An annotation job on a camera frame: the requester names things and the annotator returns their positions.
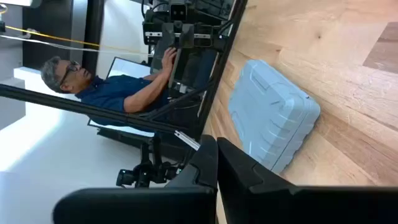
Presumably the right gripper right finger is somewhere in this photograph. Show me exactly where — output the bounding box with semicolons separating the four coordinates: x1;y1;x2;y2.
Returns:
216;137;398;224

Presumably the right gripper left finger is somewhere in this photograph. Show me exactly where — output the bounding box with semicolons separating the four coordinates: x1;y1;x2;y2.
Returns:
52;134;219;224

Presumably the yellow taut cable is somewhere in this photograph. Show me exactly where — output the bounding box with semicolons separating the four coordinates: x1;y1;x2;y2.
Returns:
0;24;101;48

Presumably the person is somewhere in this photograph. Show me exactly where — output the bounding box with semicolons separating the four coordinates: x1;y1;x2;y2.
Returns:
39;46;178;133

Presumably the grey plastic tool case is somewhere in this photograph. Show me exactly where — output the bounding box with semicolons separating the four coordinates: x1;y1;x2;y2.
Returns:
228;58;322;175

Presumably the black small exterior camera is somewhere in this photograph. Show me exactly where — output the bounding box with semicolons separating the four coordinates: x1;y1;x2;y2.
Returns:
116;136;187;189

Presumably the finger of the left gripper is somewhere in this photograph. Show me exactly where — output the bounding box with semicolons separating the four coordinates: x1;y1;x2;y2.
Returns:
151;22;175;75
169;23;196;88

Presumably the silver metal bracket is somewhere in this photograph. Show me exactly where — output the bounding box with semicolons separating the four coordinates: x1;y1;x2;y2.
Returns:
174;129;201;151

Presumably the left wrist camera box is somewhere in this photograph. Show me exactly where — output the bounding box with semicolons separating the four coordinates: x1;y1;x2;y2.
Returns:
167;0;189;22

